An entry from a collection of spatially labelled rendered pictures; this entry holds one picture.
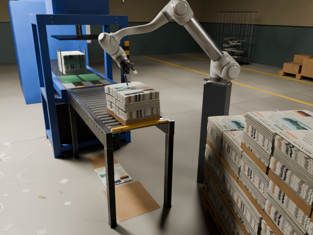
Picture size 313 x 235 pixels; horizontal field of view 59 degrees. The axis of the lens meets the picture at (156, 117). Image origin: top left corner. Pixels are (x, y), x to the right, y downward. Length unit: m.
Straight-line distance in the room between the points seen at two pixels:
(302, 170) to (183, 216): 1.38
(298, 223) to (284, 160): 0.25
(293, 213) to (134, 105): 1.17
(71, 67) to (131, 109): 2.05
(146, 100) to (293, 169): 1.11
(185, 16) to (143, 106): 0.70
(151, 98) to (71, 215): 1.18
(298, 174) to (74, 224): 1.73
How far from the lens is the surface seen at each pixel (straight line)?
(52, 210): 2.59
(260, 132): 1.46
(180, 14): 2.03
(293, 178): 1.27
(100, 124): 2.04
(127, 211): 2.45
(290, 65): 8.42
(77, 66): 3.88
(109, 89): 2.14
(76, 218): 2.46
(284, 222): 1.40
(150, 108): 2.00
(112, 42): 2.12
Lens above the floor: 1.55
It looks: 20 degrees down
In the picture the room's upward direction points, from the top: 1 degrees clockwise
